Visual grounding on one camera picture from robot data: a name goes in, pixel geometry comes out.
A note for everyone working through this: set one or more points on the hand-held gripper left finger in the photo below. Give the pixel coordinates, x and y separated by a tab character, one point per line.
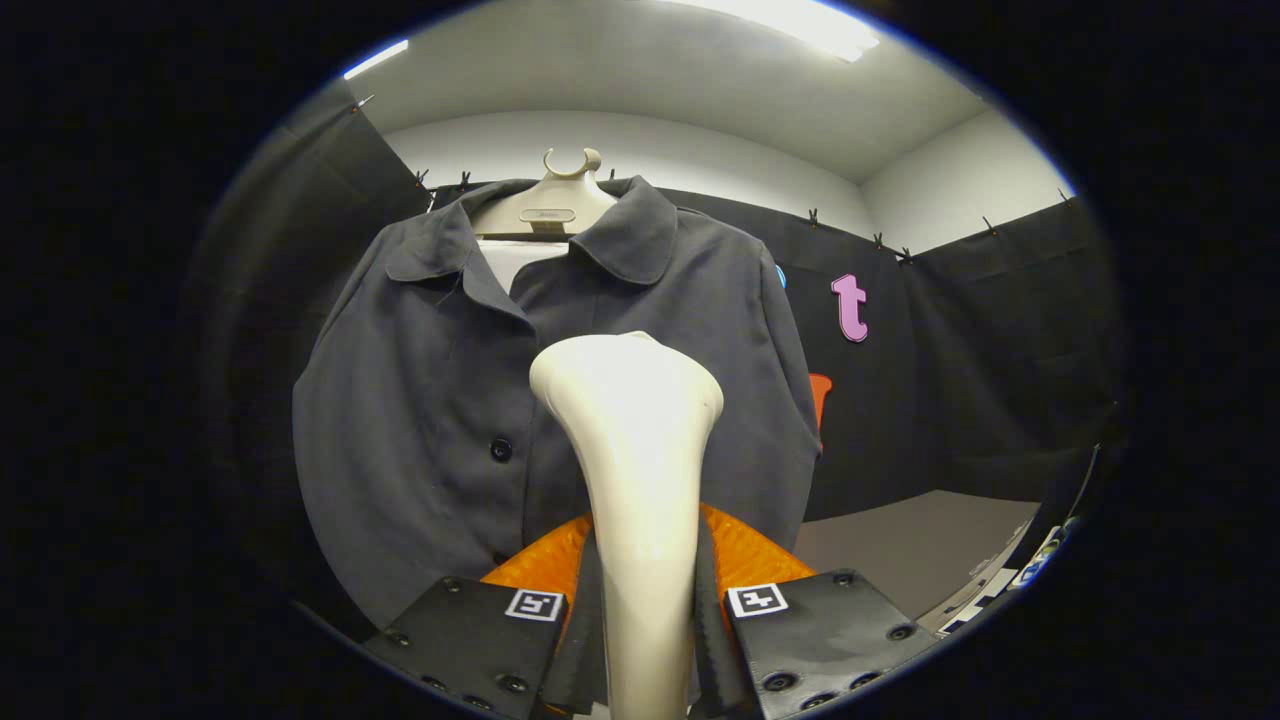
585	650

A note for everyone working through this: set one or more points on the white hanger board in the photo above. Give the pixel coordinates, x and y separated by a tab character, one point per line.
515	260

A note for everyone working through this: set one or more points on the dark grey button shirt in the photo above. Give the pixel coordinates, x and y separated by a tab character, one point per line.
420	400

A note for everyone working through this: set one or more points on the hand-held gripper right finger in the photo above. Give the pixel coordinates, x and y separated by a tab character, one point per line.
715	650

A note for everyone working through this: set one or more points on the beige garment hanger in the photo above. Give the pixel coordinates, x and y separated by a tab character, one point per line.
545	200

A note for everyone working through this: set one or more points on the grey cabinet with drawers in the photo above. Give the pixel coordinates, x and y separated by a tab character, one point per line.
900	540

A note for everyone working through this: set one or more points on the row of black clips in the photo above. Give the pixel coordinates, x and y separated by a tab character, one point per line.
813	217

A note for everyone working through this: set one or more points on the ceiling light strip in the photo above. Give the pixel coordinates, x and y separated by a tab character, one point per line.
375	60

